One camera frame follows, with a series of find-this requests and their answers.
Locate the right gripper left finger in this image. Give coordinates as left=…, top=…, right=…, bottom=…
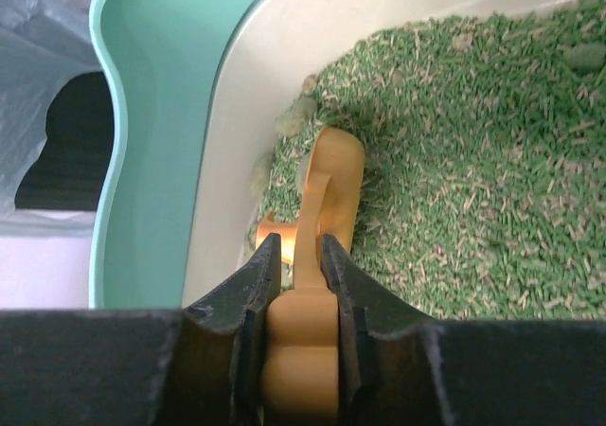
left=182, top=234, right=281, bottom=425

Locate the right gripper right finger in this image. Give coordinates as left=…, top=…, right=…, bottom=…
left=321, top=235, right=442, bottom=425

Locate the orange litter scoop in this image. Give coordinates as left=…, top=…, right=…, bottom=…
left=257, top=127, right=365, bottom=425

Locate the teal litter box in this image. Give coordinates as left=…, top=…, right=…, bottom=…
left=89, top=0, right=571, bottom=309

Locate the green cat litter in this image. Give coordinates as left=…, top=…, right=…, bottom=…
left=251, top=0, right=605, bottom=319

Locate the black trash bin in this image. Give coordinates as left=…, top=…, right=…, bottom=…
left=15, top=72, right=115, bottom=212

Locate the blue plastic bin liner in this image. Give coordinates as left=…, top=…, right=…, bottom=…
left=1, top=0, right=102, bottom=237

